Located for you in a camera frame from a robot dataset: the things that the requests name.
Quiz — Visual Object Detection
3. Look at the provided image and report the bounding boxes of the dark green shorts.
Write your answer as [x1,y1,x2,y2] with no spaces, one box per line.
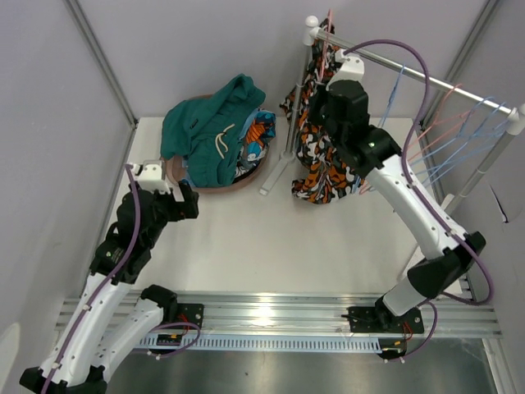
[160,74,266,188]

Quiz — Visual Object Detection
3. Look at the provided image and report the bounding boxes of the colourful patchwork shorts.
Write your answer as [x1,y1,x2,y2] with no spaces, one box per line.
[234,108,276,183]

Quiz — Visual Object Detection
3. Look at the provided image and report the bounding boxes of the orange black camouflage shorts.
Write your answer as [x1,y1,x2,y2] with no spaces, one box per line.
[291,39,363,204]

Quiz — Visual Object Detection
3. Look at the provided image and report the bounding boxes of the blue wire hanger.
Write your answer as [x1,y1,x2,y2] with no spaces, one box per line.
[418,108,510,189]
[408,97,509,184]
[377,64,406,128]

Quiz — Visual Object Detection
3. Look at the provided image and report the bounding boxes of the pink wire hanger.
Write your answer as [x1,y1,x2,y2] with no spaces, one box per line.
[318,8,333,83]
[408,83,468,163]

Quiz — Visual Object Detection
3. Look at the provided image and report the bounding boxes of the light blue shorts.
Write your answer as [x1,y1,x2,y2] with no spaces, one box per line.
[177,117,267,186]

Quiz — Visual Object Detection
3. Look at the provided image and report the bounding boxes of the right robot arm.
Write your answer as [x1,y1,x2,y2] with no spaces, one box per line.
[308,80,486,332]

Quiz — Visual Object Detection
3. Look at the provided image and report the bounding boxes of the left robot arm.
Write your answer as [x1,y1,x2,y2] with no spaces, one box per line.
[19,181,200,393]

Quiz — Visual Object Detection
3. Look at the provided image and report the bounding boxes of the pink plastic basket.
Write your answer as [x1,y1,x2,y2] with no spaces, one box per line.
[160,87,276,189]

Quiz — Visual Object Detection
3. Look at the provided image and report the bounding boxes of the white metal clothes rack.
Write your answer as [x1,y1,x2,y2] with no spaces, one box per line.
[259,16,524,214]

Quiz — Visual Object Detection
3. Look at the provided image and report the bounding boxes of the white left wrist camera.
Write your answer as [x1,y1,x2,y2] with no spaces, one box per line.
[126,159,183,201]

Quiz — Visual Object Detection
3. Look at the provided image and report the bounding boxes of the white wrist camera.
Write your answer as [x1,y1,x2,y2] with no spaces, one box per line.
[326,49,365,90]
[126,159,183,201]

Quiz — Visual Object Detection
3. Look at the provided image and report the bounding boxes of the slotted cable duct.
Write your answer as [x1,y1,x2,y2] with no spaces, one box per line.
[135,333,382,354]

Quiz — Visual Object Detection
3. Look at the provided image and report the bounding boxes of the grey frame profile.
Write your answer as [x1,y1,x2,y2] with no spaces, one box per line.
[63,0,138,126]

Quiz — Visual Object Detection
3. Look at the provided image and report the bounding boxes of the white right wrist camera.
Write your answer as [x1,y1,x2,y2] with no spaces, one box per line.
[326,49,365,90]

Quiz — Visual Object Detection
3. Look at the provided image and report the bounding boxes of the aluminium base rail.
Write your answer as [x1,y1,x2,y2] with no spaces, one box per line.
[55,293,504,340]

